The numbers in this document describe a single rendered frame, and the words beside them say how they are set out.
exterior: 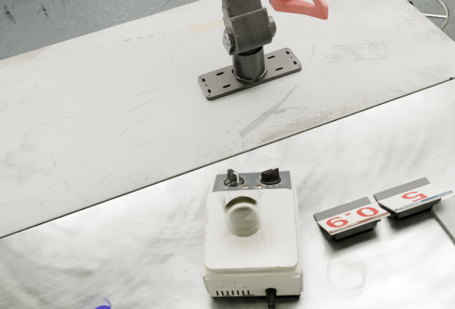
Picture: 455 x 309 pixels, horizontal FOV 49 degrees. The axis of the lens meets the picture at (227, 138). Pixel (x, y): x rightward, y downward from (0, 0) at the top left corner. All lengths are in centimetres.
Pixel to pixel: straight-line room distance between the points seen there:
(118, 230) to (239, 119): 29
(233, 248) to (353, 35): 59
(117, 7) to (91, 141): 210
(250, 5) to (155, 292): 49
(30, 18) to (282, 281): 268
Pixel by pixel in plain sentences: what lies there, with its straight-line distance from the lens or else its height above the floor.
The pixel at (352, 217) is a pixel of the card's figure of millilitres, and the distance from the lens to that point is 76.
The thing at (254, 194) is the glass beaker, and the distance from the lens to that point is 65.
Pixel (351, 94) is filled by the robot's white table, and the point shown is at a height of 90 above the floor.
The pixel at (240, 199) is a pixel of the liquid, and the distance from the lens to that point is 66.
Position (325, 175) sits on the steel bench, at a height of 90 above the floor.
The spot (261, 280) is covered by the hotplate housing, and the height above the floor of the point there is 96.
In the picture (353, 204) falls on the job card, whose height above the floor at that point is 90.
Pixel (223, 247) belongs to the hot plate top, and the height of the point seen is 99.
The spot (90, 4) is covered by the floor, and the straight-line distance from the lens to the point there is 310.
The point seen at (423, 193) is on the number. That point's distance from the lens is 80.
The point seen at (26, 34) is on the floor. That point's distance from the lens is 304.
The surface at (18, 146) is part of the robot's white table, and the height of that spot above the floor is 90.
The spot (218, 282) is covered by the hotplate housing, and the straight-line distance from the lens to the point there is 67.
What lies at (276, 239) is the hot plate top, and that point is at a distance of 66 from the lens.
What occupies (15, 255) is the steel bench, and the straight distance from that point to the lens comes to 86.
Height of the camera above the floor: 156
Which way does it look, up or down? 48 degrees down
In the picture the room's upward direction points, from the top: 10 degrees counter-clockwise
